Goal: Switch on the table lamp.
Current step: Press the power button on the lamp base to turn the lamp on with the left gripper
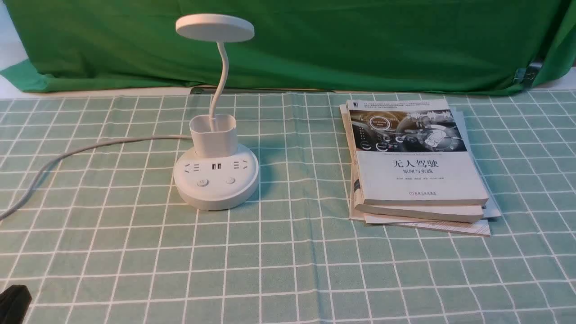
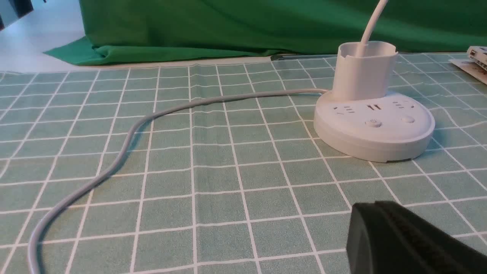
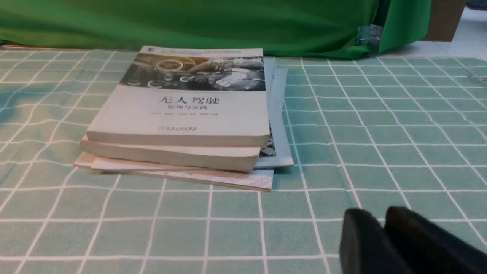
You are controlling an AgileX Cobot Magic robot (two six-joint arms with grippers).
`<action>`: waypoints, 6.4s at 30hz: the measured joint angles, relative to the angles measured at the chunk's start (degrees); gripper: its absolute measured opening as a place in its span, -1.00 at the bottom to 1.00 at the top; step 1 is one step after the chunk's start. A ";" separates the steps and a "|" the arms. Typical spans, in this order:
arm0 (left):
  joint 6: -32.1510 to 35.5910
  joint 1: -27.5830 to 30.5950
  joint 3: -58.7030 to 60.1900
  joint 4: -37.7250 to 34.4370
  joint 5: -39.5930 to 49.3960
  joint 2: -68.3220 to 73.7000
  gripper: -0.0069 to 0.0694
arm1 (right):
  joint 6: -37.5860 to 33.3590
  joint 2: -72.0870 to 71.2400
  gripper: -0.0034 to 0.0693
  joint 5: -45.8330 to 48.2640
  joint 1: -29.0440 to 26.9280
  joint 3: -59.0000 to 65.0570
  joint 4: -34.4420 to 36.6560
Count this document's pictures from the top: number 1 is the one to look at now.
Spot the white desk lamp with base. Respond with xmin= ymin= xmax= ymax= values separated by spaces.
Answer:
xmin=173 ymin=13 xmax=260 ymax=211

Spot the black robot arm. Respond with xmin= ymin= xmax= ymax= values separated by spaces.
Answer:
xmin=0 ymin=284 xmax=32 ymax=324

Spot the top white book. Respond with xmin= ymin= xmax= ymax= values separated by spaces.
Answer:
xmin=346 ymin=99 xmax=490 ymax=207

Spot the green backdrop cloth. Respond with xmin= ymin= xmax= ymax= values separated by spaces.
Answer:
xmin=1 ymin=0 xmax=575 ymax=95

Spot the green checkered tablecloth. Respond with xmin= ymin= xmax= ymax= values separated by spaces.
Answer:
xmin=0 ymin=90 xmax=576 ymax=324

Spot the bottom white booklet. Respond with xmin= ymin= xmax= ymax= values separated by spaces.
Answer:
xmin=349 ymin=107 xmax=502 ymax=237

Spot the black binder clip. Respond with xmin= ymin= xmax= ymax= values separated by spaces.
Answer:
xmin=513 ymin=62 xmax=542 ymax=90

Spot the white lamp power cord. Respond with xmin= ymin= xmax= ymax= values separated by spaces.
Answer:
xmin=0 ymin=135 xmax=193 ymax=221

